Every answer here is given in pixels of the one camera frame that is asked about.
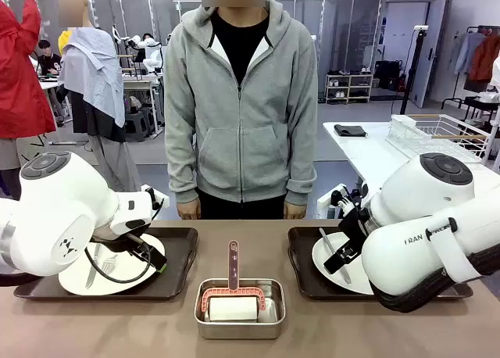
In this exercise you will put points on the black tripod stand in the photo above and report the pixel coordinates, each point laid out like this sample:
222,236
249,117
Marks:
414,69

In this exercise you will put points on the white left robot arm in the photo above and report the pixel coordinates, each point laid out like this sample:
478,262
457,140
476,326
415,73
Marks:
58,201

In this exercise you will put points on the white round plate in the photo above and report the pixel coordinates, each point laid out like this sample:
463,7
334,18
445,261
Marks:
125,272
336,280

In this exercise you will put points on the person's right forearm grey sleeve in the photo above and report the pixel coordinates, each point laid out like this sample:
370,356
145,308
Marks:
181,170

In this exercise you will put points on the silver fork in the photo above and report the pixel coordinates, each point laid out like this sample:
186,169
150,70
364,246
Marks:
109,264

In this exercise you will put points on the wooden shoe rack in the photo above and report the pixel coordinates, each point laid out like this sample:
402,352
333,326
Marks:
347,88

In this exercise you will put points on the person's left hand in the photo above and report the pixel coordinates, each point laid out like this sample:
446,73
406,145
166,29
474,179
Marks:
295,211

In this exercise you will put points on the black bags pile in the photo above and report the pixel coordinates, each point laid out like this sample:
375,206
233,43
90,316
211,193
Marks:
388,74

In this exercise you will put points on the seated person in black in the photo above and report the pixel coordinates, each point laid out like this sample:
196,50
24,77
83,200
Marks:
48,61

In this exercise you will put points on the grey step stool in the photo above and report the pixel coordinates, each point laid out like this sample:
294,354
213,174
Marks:
138,121

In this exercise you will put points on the white side table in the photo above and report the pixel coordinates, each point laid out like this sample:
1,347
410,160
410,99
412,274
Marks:
363,158

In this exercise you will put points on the orange hanging jacket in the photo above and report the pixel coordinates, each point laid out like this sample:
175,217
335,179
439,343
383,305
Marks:
486,57

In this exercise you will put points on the white background desk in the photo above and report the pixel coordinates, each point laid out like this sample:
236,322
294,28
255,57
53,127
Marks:
140,80

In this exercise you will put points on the person's left forearm grey sleeve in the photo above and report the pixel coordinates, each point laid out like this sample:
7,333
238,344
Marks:
301,170

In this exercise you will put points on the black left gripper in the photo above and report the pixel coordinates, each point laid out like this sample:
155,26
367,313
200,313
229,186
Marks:
117,245

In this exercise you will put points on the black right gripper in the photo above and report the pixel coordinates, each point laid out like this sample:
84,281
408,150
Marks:
353,227

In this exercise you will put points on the bystander in blue striped shirt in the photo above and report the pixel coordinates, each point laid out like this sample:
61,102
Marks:
93,69

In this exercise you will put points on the rectangular steel container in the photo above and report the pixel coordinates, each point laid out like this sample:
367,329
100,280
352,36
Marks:
238,330

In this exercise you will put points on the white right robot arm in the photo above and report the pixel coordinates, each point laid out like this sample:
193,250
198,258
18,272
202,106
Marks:
410,256

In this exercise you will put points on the black clothes rack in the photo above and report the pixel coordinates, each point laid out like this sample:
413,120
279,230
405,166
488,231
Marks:
474,92

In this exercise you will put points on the light blue hanging shirt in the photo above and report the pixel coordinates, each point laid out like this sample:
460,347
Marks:
465,53

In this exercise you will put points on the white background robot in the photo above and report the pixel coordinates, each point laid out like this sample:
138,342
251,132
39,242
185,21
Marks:
150,53

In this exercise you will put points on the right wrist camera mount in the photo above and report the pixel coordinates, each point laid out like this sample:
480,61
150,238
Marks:
345,201

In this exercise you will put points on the person's right hand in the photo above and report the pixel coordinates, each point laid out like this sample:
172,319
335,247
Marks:
188,211

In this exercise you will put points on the dark brown serving tray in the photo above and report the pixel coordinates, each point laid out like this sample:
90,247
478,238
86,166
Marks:
177,256
304,256

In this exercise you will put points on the bystander in red jacket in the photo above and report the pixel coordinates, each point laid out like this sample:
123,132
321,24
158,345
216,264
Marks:
19,80

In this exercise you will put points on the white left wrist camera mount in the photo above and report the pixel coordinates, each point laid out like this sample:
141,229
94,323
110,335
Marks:
133,213

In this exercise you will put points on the person in grey hoodie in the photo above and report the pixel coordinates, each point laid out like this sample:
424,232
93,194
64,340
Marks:
242,139

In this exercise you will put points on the silver table knife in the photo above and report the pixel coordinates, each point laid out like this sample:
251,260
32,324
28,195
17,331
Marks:
90,276
327,242

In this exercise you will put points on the black folded cloth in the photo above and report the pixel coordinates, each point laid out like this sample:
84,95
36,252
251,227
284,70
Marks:
351,130

